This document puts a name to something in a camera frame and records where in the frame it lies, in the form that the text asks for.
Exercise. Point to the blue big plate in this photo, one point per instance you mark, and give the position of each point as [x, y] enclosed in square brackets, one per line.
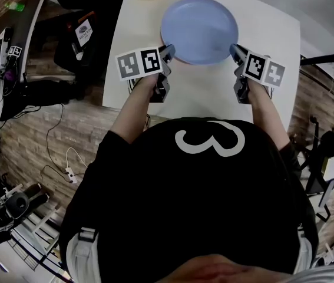
[199, 28]

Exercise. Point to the white power strip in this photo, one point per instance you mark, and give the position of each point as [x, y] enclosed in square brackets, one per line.
[72, 175]

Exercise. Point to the green plastic bottle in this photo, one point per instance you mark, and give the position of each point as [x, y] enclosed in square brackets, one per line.
[15, 6]

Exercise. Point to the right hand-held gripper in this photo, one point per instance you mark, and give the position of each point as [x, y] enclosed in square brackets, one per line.
[264, 69]

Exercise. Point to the white metal rack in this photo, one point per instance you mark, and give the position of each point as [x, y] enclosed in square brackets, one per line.
[41, 225]

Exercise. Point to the white printed booklet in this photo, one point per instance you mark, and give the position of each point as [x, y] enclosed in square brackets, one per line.
[83, 32]

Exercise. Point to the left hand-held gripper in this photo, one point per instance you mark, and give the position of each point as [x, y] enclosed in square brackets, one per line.
[138, 65]

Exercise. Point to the head-worn camera rig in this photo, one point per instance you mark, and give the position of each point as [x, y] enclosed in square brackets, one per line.
[325, 276]

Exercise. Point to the black equipment pile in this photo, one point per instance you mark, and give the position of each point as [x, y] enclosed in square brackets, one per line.
[16, 205]

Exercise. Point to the person's right forearm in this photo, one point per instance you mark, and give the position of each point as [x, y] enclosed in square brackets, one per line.
[268, 116]

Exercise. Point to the person's left forearm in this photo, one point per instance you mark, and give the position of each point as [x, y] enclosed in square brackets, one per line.
[134, 108]

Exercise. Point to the grey desk with white legs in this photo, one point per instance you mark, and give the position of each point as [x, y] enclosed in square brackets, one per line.
[22, 25]

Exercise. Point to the white tabletop appliance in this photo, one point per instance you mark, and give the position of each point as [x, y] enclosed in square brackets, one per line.
[0, 52]

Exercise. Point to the orange pen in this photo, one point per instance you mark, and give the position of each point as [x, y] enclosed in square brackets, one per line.
[86, 16]

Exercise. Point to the small red object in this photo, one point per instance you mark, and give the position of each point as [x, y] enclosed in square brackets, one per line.
[69, 26]

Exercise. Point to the person's black printed shirt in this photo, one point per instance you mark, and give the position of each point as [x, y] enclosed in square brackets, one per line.
[184, 202]

